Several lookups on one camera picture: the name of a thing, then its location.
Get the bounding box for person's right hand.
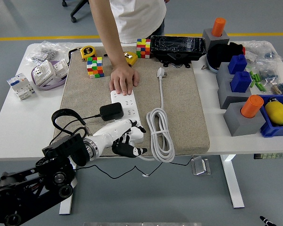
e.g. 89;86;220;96
108;63;140;96

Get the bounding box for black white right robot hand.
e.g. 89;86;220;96
259;216;278;226

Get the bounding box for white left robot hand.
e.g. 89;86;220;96
91;119;148;158

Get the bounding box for black plug adapter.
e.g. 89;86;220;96
99;102;125;122

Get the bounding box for white power strip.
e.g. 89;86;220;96
110;90;144;144

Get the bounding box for yellow tape measure silver clip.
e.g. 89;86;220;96
103;51;139;68

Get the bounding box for colourful puzzle cube stack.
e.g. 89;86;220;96
135;38;151;59
86;56;105;80

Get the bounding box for yellow tape measure black label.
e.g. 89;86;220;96
67;45;97;62

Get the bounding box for white table leg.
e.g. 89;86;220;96
220;154;245;210
58;162;78;216

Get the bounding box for grey-brown mat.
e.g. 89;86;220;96
53;46;210;158

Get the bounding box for black wrapped box device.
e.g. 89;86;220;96
150;35;207;69

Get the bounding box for person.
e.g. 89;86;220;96
88;0;167;96

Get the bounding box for table control panel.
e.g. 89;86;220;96
253;152;283;160

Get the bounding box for clear bag grey screws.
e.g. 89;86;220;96
25;40;74;64

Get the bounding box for pale blue round base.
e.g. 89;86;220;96
205;53;221;74

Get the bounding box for blue storage bin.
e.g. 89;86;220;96
256;94;283;138

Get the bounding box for grey holder block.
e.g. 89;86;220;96
223;101;266;137
217;77;252;110
216;62;237;82
202;28;230;55

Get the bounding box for black cloth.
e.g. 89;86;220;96
207;41;245;69

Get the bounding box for white circuit breaker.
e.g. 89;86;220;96
6;73;36;101

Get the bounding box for orange cylinder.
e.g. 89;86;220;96
241;94;265;119
210;17;227;38

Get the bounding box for yellow lemon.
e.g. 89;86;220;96
264;101;283;126

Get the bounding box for blue peg block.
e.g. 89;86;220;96
227;54;248;75
229;71;252;94

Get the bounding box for clear bag of resistors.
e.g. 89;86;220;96
270;81;283;96

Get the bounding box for clear bag white parts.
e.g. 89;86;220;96
243;40;283;64

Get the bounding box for clear bag blue parts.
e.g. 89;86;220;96
256;58;281;83

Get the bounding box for thin black plug cord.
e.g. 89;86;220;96
49;113;195;179

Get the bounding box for white power strip cord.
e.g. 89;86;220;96
128;66;175;163

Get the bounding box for white wall socket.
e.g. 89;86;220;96
32;59;56;86
52;58;69;80

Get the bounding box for purple strap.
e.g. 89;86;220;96
31;60;69;91

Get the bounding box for silver metal bracket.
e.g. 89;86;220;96
191;155;212;176

